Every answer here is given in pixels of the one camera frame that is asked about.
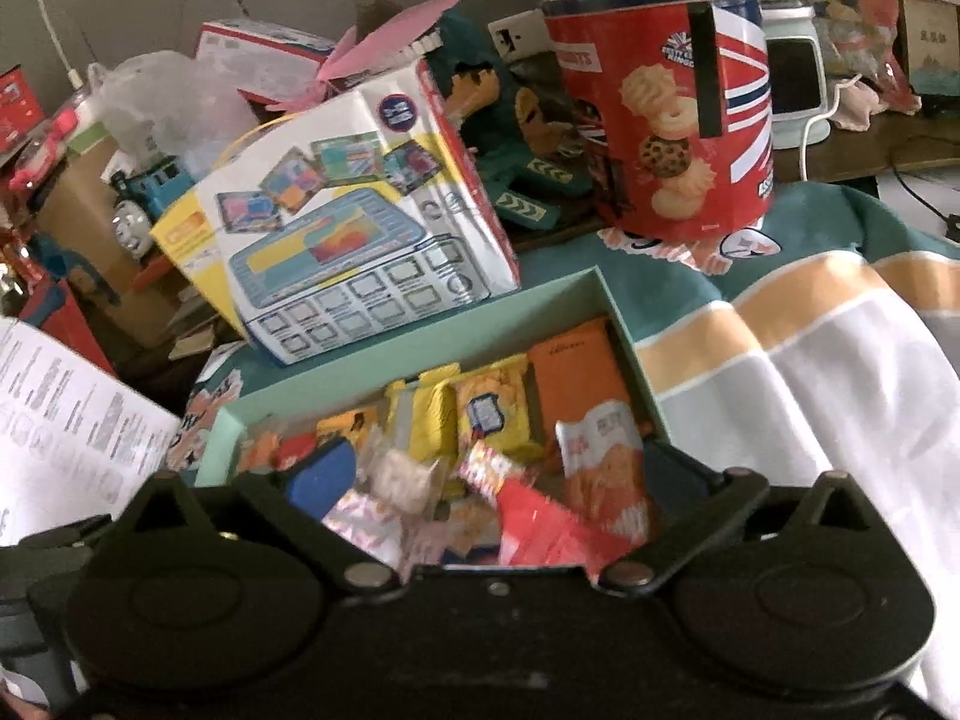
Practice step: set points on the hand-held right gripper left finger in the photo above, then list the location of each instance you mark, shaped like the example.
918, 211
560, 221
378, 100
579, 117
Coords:
322, 472

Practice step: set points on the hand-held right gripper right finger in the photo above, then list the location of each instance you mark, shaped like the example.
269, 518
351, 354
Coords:
667, 469

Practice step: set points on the yellow-orange cartoon snack packet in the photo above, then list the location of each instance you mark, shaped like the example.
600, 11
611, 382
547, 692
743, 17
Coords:
349, 424

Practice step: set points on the orange white snack packet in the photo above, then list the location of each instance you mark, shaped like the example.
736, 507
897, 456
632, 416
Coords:
607, 465

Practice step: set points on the pink floral snack packet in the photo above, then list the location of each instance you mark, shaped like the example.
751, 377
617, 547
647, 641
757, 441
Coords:
360, 525

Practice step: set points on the orange flame-print snack packet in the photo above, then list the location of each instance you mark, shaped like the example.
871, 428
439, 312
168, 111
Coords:
259, 450

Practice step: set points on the small white patterned snack packet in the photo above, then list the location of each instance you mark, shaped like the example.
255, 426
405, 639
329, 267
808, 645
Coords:
401, 476

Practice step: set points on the yellow silver-striped snack packet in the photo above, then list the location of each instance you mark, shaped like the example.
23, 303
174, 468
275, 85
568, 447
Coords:
427, 412

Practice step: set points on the mint green cardboard box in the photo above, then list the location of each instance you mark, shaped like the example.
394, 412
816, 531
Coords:
375, 360

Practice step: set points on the large red snack packet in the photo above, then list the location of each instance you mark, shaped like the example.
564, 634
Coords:
555, 532

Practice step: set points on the orange foil snack packet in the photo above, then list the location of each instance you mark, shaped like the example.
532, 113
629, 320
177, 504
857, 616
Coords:
577, 375

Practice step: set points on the orange cake packet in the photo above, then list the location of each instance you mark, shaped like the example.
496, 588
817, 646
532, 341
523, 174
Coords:
472, 532

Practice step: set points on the small red floral snack packet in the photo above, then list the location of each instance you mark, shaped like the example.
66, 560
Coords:
487, 469

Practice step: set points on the yellow blue-label cracker packet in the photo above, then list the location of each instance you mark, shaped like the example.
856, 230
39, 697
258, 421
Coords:
491, 405

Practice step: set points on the white instruction sheet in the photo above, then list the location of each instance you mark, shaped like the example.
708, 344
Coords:
67, 427

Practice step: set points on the yellow white toy box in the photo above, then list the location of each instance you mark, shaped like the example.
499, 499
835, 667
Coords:
352, 240

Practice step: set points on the blue train toy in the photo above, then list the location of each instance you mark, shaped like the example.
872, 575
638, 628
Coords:
154, 202

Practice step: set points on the large plain cardboard box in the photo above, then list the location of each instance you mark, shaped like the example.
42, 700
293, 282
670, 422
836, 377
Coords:
82, 217

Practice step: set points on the red cookie tin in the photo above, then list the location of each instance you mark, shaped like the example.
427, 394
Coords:
660, 105

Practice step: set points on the clear plastic bag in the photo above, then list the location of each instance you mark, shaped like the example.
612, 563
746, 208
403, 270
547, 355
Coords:
172, 105

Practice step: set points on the white digital clock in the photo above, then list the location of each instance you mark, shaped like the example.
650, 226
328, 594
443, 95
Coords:
795, 75

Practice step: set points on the red and white box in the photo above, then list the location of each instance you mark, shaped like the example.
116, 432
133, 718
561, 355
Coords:
262, 52

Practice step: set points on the pink plastic toy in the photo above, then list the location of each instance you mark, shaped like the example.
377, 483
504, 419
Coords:
41, 150

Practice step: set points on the pink paper sheet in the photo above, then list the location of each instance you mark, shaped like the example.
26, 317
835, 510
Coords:
390, 37

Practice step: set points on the cartoon dog printed bag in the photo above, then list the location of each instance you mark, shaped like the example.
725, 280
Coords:
855, 7

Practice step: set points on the brown cardboard box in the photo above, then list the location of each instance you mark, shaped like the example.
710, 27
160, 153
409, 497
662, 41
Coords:
930, 37

